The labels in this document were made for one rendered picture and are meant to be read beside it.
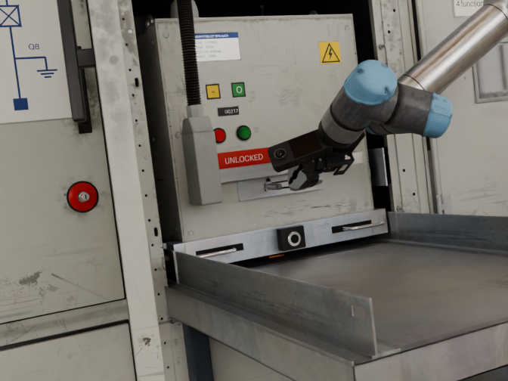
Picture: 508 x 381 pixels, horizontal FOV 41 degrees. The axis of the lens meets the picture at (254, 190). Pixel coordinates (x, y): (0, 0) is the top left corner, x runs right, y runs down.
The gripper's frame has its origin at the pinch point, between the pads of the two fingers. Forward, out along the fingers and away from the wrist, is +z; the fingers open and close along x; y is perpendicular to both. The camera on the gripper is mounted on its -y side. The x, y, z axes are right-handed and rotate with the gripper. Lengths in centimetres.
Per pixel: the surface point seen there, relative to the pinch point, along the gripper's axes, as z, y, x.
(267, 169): 7.1, 0.2, 8.0
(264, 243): 17.6, -0.9, -4.7
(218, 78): 0.3, -7.2, 27.8
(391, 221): 16.4, 32.6, -4.6
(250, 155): 8.8, -1.6, 13.0
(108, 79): -51, -46, -11
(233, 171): 6.8, -7.8, 8.4
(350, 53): -1.7, 27.1, 31.9
